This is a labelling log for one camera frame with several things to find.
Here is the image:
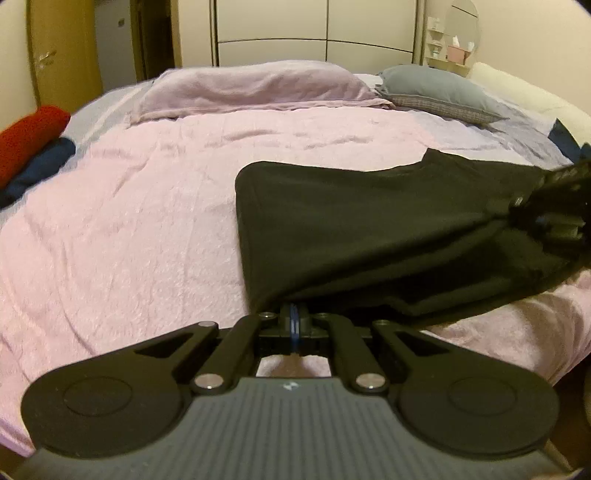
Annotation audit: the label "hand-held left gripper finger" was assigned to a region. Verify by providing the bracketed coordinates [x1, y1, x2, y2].
[99, 302, 295, 394]
[294, 302, 490, 394]

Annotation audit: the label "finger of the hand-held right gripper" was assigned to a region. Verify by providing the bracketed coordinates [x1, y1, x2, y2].
[531, 159, 591, 204]
[508, 198, 591, 241]

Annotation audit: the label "dark pants with brass button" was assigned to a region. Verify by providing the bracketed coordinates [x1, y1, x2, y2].
[235, 148, 591, 329]

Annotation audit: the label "blue denim garment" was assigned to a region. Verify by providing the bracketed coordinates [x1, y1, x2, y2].
[549, 119, 581, 162]

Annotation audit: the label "white padded headboard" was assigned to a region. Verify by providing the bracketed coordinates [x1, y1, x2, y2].
[468, 62, 591, 139]

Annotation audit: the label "grey pillow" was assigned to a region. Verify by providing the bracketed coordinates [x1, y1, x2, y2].
[376, 65, 509, 125]

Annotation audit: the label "bed with lavender pink bedspread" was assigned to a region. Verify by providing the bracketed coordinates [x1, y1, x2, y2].
[0, 60, 591, 457]

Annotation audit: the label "oval mirror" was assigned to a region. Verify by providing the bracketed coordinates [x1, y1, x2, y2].
[445, 0, 481, 65]

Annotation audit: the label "white shelf organiser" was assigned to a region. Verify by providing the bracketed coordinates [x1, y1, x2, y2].
[426, 16, 448, 61]

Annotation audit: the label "pink fleece pillow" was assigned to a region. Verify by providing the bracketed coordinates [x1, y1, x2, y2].
[139, 60, 395, 123]

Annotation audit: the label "folded blue garment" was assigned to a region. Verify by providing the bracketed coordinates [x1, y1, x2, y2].
[0, 137, 77, 208]

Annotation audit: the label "cream wardrobe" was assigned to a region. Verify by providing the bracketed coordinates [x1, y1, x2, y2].
[210, 0, 428, 70]

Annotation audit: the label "folded red garment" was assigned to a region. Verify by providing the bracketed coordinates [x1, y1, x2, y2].
[0, 105, 71, 188]

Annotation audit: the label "wooden door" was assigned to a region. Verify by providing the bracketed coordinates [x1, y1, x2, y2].
[25, 0, 102, 112]

